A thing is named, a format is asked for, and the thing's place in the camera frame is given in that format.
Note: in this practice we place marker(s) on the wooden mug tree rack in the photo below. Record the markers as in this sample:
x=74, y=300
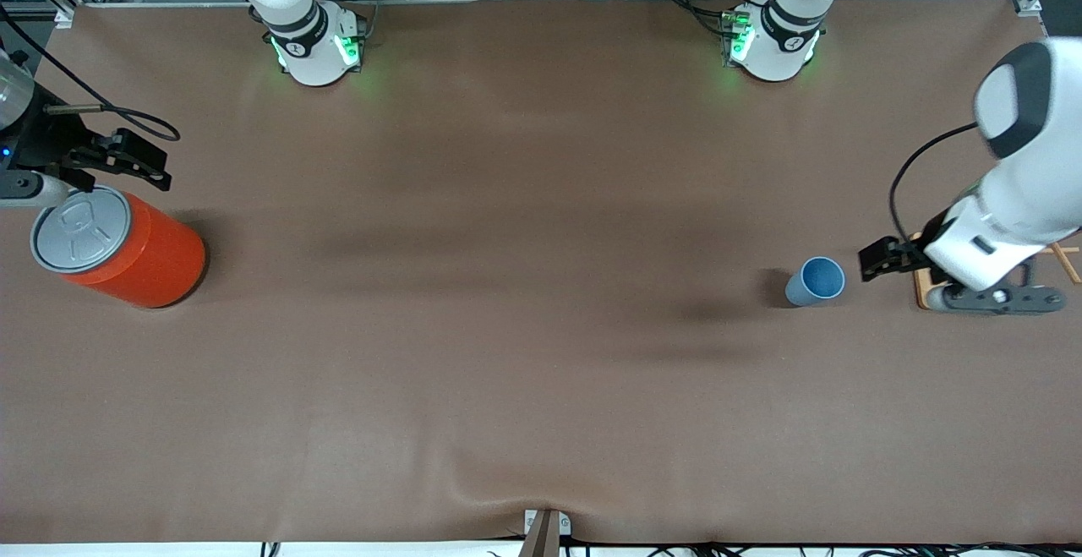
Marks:
x=921, y=282

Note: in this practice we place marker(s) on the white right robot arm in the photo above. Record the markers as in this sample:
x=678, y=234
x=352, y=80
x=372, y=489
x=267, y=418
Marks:
x=296, y=24

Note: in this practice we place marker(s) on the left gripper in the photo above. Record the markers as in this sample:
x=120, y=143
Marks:
x=915, y=253

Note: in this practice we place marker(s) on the grey metal bracket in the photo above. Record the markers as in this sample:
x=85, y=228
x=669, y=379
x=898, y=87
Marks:
x=565, y=523

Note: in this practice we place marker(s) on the brown table mat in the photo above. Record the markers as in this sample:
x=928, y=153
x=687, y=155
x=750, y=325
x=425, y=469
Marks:
x=541, y=303

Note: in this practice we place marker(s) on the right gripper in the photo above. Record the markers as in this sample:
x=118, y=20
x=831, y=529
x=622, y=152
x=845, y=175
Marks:
x=49, y=144

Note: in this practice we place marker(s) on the light blue cup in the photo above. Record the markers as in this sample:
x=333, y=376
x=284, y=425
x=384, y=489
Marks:
x=816, y=282

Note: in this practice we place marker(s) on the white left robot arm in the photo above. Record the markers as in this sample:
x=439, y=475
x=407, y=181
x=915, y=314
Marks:
x=1035, y=168

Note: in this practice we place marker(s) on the orange can with grey lid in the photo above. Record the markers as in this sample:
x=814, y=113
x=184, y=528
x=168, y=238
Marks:
x=144, y=261

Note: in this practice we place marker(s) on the brown flat bar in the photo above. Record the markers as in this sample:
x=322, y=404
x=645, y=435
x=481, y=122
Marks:
x=541, y=540

